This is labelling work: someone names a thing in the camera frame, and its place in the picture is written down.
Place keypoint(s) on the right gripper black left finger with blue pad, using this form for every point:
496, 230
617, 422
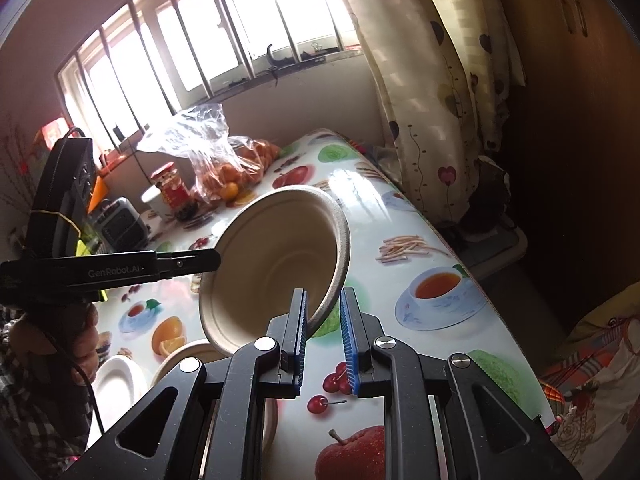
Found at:
205, 420

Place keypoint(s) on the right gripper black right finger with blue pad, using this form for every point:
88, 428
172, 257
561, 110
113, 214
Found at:
443, 419

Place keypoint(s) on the white foam plate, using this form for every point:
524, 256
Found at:
120, 383

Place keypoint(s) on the checkered shirt sleeve forearm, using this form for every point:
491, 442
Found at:
46, 451

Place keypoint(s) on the person's left hand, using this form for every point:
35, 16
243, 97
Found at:
29, 343

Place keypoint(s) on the small black heater appliance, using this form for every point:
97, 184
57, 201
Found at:
119, 225

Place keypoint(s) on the white ceramic cup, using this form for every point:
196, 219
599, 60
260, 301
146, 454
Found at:
154, 199

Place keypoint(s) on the red lidded jar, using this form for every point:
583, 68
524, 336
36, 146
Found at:
175, 193

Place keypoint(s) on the colourful patterned blanket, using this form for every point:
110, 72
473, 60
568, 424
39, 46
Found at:
593, 389

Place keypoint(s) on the plastic bag of oranges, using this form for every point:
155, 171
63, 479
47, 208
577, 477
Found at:
224, 165

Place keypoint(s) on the barred window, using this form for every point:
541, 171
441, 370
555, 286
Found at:
152, 58

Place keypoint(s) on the heart pattern curtain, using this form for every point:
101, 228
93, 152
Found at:
443, 70

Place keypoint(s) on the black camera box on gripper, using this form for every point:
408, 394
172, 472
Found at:
62, 198

